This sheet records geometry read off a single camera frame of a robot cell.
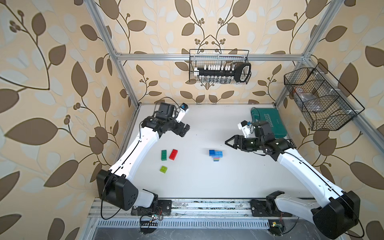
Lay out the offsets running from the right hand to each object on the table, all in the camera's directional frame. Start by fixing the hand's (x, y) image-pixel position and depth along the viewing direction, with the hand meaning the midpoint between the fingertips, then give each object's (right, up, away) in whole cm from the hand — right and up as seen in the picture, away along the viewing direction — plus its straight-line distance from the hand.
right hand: (230, 144), depth 77 cm
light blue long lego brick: (-7, -7, +8) cm, 12 cm away
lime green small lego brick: (-37, -17, +9) cm, 42 cm away
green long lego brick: (-38, -9, +15) cm, 42 cm away
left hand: (-24, +11, +2) cm, 27 cm away
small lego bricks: (-5, -12, +13) cm, 19 cm away
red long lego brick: (-32, -9, +15) cm, 36 cm away
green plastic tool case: (+37, +15, +29) cm, 49 cm away
